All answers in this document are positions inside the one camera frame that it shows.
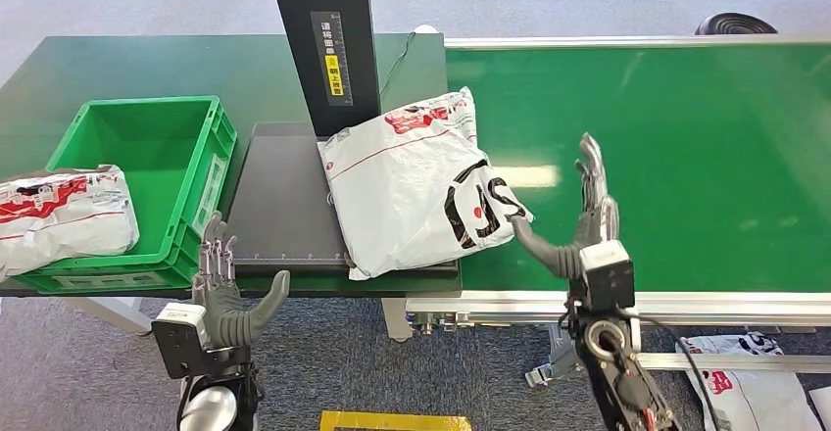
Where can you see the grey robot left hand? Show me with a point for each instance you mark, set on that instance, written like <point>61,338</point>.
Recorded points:
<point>227,318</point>

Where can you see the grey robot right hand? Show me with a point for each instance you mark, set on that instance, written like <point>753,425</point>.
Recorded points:
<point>597,220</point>

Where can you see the white printed courier bag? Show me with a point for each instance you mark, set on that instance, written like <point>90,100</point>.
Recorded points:
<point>402,188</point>
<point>823,408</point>
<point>759,402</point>
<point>58,233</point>

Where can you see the black inbound scanner machine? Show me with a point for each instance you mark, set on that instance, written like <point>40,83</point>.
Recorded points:
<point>285,207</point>

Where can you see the green conveyor belt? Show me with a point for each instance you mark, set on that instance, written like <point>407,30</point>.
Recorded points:
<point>714,155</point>

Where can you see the white table leg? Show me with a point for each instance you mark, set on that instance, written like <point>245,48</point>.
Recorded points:
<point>113,316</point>
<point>396,318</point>

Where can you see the green plastic crate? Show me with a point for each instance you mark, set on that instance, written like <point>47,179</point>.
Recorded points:
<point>149,149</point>

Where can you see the yellow floor tape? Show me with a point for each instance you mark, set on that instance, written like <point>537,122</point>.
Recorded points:
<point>389,418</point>

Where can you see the black round ribbed object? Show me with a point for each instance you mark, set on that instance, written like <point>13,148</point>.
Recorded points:
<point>735,26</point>

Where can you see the small white round object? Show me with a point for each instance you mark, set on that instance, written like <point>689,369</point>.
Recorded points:
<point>425,29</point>

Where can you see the black yellow label sticker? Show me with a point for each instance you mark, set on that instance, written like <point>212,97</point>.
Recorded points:
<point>331,58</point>

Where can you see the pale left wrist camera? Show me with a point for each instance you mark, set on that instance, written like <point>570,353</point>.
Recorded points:
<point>182,318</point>

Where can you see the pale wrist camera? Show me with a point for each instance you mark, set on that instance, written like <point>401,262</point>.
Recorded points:
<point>607,279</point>
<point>182,318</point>

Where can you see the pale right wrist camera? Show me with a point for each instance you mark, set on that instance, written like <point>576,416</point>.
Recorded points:
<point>607,279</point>

